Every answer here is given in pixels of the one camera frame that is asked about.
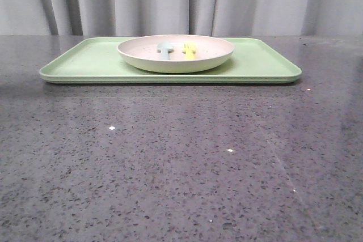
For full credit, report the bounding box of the yellow plastic fork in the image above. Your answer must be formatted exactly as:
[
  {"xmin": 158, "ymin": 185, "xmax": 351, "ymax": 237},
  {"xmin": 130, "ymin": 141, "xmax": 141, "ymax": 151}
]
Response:
[{"xmin": 182, "ymin": 42, "xmax": 196, "ymax": 60}]

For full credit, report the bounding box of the white round plate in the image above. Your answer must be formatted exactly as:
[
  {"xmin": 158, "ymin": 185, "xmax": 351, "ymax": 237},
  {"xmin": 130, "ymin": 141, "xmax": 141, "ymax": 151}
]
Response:
[{"xmin": 117, "ymin": 35, "xmax": 235, "ymax": 74}]

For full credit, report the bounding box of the light blue plastic spoon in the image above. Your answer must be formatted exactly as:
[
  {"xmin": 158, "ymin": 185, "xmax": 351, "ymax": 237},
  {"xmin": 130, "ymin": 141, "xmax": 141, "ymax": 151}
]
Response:
[{"xmin": 157, "ymin": 41, "xmax": 174, "ymax": 60}]

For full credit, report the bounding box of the light green plastic tray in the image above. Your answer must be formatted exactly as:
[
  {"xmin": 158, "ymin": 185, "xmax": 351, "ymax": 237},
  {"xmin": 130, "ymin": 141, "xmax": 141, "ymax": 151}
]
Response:
[{"xmin": 39, "ymin": 37, "xmax": 302, "ymax": 84}]

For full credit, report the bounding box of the grey pleated curtain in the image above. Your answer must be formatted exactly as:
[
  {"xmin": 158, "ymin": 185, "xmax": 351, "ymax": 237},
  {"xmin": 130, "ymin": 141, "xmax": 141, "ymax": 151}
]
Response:
[{"xmin": 1, "ymin": 0, "xmax": 362, "ymax": 37}]

